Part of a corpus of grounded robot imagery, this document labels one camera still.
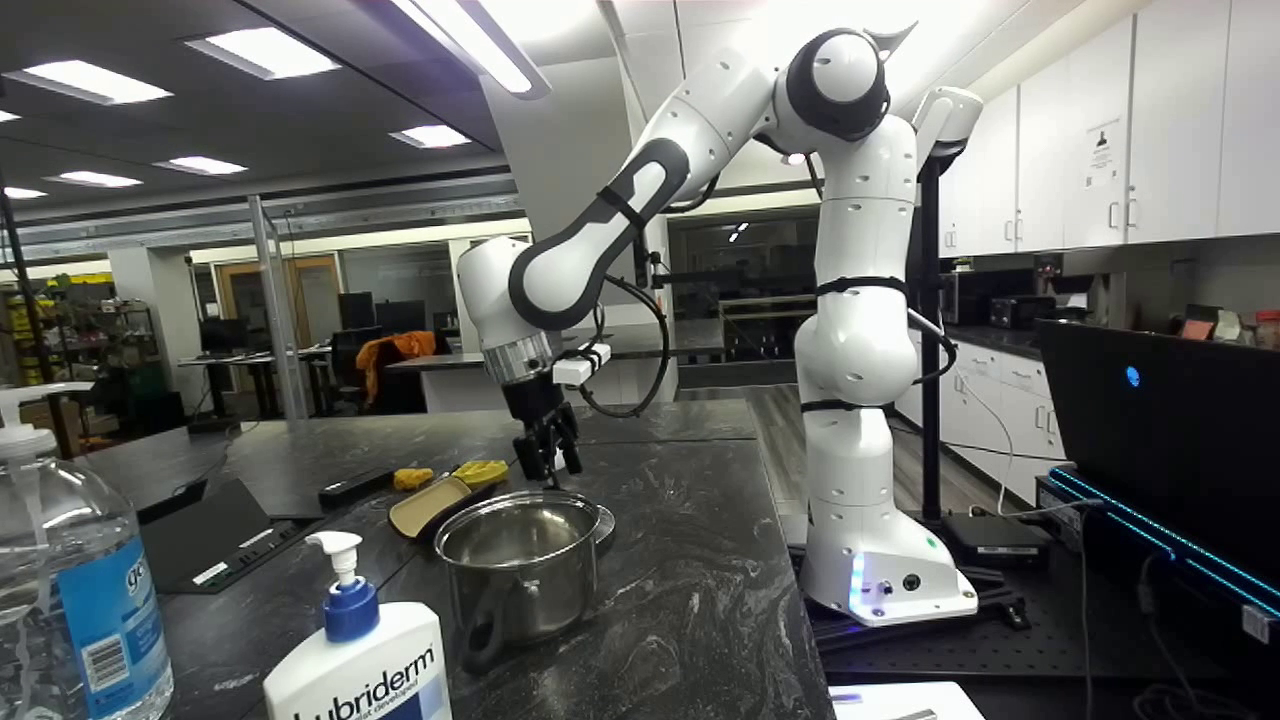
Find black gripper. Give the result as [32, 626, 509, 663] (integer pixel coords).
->
[504, 375, 583, 480]

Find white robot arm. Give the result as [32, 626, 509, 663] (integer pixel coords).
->
[461, 22, 979, 626]

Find silver pot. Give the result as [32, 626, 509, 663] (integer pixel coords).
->
[430, 493, 616, 653]

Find yellow sponge cloth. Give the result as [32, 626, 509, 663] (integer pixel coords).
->
[390, 461, 509, 493]

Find beige brush head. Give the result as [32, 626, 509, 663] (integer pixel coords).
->
[387, 480, 479, 541]

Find white lotion bottle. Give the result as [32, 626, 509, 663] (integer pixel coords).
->
[263, 532, 451, 720]

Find white paper sheet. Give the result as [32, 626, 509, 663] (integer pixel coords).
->
[828, 678, 983, 720]

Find clear water bottle blue label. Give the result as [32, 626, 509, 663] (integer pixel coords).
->
[0, 381, 177, 720]

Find black laptop monitor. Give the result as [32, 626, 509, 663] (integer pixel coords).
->
[1040, 325, 1280, 582]

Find white upper cabinets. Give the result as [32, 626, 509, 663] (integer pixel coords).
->
[940, 0, 1280, 256]

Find black camera stand pole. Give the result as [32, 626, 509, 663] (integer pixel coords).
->
[910, 160, 940, 525]

